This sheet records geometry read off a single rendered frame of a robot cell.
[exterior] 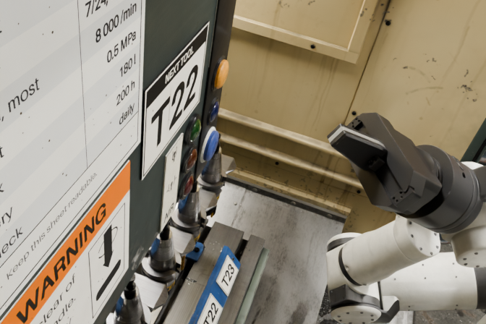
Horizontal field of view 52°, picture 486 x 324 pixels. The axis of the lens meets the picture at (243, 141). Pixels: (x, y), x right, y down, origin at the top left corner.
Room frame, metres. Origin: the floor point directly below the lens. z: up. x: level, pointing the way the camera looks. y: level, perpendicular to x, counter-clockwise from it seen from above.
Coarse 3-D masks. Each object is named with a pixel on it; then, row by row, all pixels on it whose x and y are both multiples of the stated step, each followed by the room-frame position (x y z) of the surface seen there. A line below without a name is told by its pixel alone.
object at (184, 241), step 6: (174, 228) 0.56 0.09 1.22; (174, 234) 0.55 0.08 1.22; (180, 234) 0.55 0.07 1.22; (186, 234) 0.55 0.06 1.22; (192, 234) 0.56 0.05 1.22; (174, 240) 0.54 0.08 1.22; (180, 240) 0.54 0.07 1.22; (186, 240) 0.54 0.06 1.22; (192, 240) 0.54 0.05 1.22; (174, 246) 0.52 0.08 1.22; (180, 246) 0.53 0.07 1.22; (186, 246) 0.53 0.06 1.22; (192, 246) 0.53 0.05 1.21; (180, 252) 0.51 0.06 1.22; (186, 252) 0.52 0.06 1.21
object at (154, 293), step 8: (136, 272) 0.46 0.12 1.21; (136, 280) 0.45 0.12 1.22; (144, 280) 0.45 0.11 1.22; (152, 280) 0.45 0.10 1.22; (144, 288) 0.43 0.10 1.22; (152, 288) 0.44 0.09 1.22; (160, 288) 0.44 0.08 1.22; (144, 296) 0.42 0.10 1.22; (152, 296) 0.42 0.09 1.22; (160, 296) 0.43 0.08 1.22; (168, 296) 0.43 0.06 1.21; (152, 304) 0.41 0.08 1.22; (160, 304) 0.41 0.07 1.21
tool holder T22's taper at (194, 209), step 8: (192, 192) 0.58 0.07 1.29; (184, 200) 0.58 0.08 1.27; (192, 200) 0.58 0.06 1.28; (184, 208) 0.58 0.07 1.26; (192, 208) 0.58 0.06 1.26; (200, 208) 0.59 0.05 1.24; (176, 216) 0.58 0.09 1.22; (184, 216) 0.57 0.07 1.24; (192, 216) 0.58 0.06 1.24; (200, 216) 0.59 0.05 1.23
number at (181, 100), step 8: (200, 56) 0.31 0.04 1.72; (192, 64) 0.29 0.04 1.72; (200, 64) 0.31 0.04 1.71; (184, 72) 0.28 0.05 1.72; (192, 72) 0.30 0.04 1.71; (176, 80) 0.27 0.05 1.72; (184, 80) 0.28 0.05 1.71; (192, 80) 0.30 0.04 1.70; (176, 88) 0.27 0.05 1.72; (184, 88) 0.28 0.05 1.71; (192, 88) 0.30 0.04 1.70; (176, 96) 0.27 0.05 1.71; (184, 96) 0.28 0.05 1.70; (192, 96) 0.30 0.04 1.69; (176, 104) 0.27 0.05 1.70; (184, 104) 0.29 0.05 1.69; (192, 104) 0.30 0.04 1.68; (176, 112) 0.27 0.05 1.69; (184, 112) 0.29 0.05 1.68; (176, 120) 0.27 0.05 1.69; (168, 128) 0.26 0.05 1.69; (168, 136) 0.26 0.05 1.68
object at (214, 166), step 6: (216, 156) 0.69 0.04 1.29; (210, 162) 0.69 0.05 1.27; (216, 162) 0.69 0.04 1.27; (204, 168) 0.69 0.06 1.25; (210, 168) 0.68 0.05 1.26; (216, 168) 0.69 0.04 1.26; (204, 174) 0.68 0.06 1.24; (210, 174) 0.68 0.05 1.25; (216, 174) 0.69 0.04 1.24; (204, 180) 0.68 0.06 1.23; (210, 180) 0.68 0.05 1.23; (216, 180) 0.68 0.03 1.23
